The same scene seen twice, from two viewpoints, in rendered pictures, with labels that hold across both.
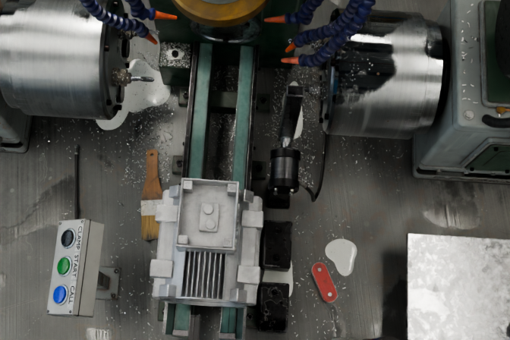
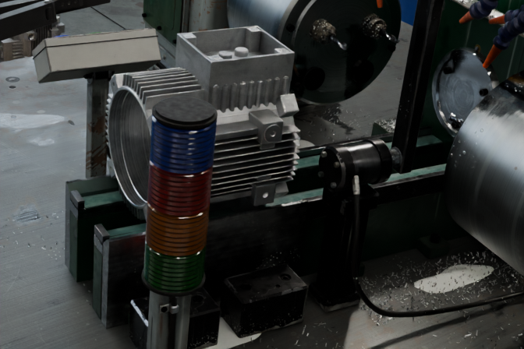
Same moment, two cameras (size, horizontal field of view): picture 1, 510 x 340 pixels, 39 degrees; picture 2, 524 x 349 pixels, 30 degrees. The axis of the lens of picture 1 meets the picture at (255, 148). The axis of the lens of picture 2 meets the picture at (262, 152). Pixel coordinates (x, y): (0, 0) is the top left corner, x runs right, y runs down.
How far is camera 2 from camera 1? 1.27 m
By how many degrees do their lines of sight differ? 55
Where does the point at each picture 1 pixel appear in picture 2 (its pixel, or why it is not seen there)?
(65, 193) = not seen: hidden behind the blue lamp
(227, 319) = (123, 232)
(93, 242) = (135, 47)
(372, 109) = (508, 137)
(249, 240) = (238, 126)
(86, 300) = (66, 56)
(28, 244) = not seen: hidden behind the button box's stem
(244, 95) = (416, 175)
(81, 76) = not seen: outside the picture
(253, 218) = (267, 116)
